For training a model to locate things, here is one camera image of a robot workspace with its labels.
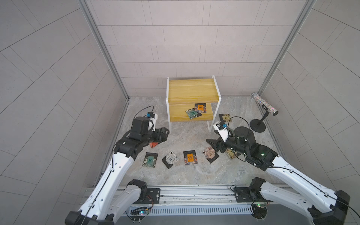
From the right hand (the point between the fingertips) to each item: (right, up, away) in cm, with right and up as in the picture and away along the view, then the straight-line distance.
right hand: (210, 136), depth 70 cm
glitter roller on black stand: (+39, +2, +28) cm, 48 cm away
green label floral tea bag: (-9, +11, +16) cm, 22 cm away
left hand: (-24, +3, +4) cm, 24 cm away
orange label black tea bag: (-10, -16, +14) cm, 23 cm away
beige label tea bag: (+17, +7, +35) cm, 39 cm away
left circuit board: (-35, -35, -5) cm, 50 cm away
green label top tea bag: (-34, -16, +12) cm, 40 cm away
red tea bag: (-34, -9, +19) cm, 40 cm away
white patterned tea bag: (-22, -16, +12) cm, 30 cm away
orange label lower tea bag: (-3, +15, +19) cm, 24 cm away
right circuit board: (+24, -37, -2) cm, 44 cm away
